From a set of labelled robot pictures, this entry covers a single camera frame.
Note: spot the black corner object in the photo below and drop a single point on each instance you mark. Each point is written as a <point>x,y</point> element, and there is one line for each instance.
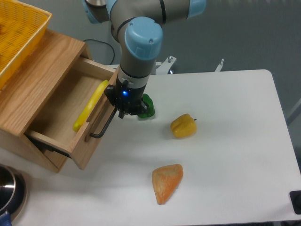
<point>295,197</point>

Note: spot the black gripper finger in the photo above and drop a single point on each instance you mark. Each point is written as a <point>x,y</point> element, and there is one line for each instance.
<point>132,108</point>
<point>110,93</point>

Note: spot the white table frame bracket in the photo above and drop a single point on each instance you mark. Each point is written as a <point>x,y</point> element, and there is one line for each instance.
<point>166,67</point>

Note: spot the wooden top drawer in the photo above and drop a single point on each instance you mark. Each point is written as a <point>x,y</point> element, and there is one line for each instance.
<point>76,109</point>

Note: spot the yellow toy banana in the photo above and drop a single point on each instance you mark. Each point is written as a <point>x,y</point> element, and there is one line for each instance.
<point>90,105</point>

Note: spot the blue pot handle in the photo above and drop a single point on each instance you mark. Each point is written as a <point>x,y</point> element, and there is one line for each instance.
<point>5,219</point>

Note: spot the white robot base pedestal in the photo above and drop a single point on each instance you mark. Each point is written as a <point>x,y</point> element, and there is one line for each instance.
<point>140,41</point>

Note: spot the wooden drawer cabinet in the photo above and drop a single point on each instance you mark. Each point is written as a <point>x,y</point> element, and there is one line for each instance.
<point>28,91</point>

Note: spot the green toy bell pepper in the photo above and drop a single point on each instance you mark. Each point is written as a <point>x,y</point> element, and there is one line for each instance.
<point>151,110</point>

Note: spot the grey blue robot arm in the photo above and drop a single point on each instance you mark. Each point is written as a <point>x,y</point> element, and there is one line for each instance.
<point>119,12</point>

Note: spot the black drawer handle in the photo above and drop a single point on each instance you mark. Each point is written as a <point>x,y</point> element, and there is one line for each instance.
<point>100,135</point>

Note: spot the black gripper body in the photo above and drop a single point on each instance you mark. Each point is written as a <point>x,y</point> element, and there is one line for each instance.
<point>124,92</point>

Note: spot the metal pot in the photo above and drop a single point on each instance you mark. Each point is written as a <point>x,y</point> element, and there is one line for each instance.
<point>13,191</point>

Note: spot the yellow toy bell pepper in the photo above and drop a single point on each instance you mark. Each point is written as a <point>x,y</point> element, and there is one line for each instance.
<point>183,126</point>

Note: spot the orange toy sandwich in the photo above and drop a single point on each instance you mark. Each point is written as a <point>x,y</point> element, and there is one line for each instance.
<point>165,181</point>

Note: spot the yellow plastic basket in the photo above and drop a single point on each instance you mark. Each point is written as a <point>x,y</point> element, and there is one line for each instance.
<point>21,28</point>

